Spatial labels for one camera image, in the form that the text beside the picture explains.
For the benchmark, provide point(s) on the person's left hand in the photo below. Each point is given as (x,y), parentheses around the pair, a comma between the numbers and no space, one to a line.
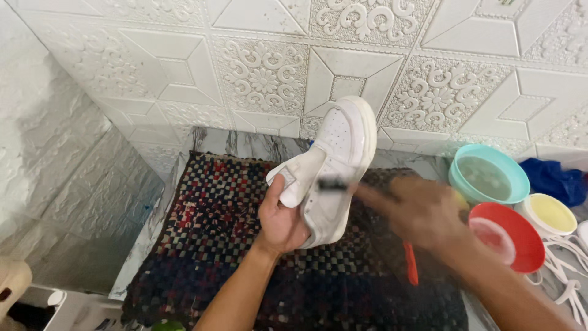
(281,225)

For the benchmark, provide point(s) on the person's right hand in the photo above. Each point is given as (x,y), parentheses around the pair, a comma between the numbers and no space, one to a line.
(420,216)

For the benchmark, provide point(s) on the person's right fingers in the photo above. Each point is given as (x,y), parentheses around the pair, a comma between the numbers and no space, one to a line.
(376,195)

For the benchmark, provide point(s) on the black bristle brush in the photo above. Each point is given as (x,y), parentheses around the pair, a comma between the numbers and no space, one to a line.
(332,185)

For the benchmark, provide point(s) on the white sneaker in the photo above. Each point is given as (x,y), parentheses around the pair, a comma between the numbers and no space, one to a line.
(337,151)

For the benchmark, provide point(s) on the teal bowl of water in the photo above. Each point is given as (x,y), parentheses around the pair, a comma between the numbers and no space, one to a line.
(488,177)

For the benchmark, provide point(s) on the red plastic bowl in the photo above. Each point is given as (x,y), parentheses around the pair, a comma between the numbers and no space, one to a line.
(512,239)

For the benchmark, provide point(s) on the checkered woven mat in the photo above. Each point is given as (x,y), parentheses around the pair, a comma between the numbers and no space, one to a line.
(220,257)

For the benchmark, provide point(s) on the white bowl of yellow liquid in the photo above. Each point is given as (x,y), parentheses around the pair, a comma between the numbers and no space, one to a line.
(551,214)

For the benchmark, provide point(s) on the blue cloth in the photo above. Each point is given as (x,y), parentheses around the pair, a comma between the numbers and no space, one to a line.
(553,179)

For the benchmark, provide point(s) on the white shoelaces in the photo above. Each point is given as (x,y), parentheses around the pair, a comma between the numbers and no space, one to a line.
(567,276)

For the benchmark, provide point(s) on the green object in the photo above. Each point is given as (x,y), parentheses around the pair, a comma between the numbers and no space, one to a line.
(168,326)

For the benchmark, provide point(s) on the white storage box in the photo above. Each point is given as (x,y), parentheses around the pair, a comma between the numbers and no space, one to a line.
(78,312)

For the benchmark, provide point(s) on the beige object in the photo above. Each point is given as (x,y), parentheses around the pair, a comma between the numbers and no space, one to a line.
(13,282)

